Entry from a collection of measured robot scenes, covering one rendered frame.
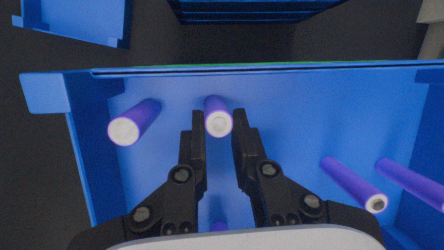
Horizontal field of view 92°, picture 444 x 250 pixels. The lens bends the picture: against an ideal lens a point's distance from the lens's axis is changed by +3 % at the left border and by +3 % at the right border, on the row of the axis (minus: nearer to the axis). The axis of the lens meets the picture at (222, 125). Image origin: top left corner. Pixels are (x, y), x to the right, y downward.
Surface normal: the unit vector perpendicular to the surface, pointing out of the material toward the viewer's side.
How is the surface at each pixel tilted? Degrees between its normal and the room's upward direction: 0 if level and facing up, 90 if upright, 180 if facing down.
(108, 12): 0
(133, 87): 0
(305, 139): 0
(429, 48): 90
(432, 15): 90
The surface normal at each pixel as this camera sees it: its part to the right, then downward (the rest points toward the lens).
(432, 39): -0.99, -0.07
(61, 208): 0.09, 0.28
